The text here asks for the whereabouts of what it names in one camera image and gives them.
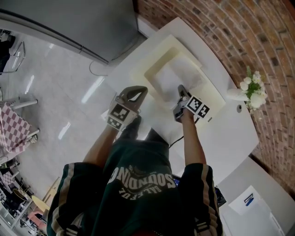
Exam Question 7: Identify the white vase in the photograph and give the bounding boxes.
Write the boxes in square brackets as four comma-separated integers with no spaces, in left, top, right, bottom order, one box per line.
[227,88,251,102]

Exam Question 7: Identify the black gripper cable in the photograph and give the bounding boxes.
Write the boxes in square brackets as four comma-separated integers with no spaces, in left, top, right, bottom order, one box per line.
[168,136,185,148]

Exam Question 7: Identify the person's right forearm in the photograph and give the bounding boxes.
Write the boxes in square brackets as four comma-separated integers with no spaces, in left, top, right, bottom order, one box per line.
[181,112,207,166]

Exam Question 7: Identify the person's left forearm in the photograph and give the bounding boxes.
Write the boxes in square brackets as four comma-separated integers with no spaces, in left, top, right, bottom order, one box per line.
[82,125,117,166]

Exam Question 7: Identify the gold wire basket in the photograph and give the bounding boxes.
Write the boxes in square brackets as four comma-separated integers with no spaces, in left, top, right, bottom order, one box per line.
[12,188,26,201]

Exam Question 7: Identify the person's left black shoe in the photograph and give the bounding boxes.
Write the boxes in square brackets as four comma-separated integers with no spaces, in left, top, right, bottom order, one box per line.
[121,115,142,140]

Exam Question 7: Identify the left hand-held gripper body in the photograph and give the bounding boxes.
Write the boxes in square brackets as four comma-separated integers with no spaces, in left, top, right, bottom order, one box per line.
[106,92,141,132]

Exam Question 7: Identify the round yellow stool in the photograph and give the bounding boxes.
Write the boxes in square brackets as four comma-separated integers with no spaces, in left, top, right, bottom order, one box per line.
[31,195,51,212]

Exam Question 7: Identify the white sheets with blue label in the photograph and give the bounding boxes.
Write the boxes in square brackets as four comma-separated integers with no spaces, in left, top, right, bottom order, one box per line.
[228,185,284,236]

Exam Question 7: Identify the white flower bunch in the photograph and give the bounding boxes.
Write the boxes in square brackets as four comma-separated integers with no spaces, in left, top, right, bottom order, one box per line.
[239,66,268,113]

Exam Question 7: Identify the red white checked cloth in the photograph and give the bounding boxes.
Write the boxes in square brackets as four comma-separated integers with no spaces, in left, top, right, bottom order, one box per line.
[0,102,33,154]

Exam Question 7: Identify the white desk with drawers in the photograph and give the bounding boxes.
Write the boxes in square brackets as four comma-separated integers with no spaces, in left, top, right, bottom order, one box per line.
[100,17,260,183]

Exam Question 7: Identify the clear plastic chair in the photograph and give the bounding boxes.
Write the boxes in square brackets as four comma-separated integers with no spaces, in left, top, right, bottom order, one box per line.
[0,41,26,75]

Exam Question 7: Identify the grey metal cabinet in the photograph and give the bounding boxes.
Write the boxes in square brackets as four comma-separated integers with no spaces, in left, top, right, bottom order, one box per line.
[0,0,139,67]

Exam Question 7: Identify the person's green printed shirt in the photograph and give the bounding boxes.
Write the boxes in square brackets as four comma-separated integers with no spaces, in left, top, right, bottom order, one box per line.
[47,138,224,236]

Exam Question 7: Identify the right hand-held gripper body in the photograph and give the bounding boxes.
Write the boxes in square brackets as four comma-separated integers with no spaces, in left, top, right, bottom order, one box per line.
[172,95,210,122]

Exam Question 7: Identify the grey floor cable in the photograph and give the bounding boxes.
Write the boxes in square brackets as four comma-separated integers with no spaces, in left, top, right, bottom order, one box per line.
[89,60,109,77]

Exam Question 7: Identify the tangle of black cables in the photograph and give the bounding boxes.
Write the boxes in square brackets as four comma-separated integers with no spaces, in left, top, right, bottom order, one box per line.
[214,186,228,208]

